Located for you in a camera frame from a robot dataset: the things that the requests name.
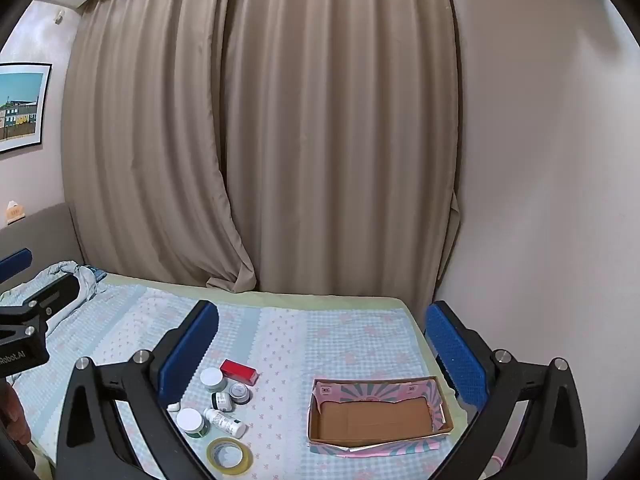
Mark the pale green mattress sheet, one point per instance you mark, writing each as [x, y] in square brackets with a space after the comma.
[300, 302]

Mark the cardboard box with pink lining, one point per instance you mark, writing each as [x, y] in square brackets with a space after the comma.
[375, 417]

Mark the white round jar lid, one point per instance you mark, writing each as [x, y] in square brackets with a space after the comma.
[212, 378]

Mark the beige window curtain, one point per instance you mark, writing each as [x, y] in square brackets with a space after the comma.
[325, 110]

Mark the small black bottle white label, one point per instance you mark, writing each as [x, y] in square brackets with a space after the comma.
[221, 402]

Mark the small tissue box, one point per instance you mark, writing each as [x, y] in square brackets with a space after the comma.
[14, 212]

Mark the framed wall picture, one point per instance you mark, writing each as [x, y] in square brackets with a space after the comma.
[20, 105]

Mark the person's left hand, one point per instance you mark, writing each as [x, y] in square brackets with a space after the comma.
[12, 412]

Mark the grey padded headboard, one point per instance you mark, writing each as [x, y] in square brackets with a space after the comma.
[45, 235]

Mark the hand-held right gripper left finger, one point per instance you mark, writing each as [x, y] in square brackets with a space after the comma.
[192, 350]

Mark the small round jar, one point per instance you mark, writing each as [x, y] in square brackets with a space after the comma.
[238, 391]

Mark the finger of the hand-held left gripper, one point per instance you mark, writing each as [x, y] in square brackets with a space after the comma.
[15, 263]
[60, 292]

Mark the crumpled blue white quilt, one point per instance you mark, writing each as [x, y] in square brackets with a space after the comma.
[85, 277]

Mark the clear yellow tape roll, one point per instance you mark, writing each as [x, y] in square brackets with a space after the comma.
[230, 468]

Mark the white earbuds case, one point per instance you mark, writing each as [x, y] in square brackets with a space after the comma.
[174, 407]

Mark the small red box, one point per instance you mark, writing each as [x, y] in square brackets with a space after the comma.
[239, 371]

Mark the white lid cream jar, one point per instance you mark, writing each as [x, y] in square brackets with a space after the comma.
[190, 419]

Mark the white tube green band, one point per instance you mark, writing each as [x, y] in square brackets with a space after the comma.
[226, 422]

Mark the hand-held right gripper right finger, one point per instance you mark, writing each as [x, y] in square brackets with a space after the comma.
[455, 355]

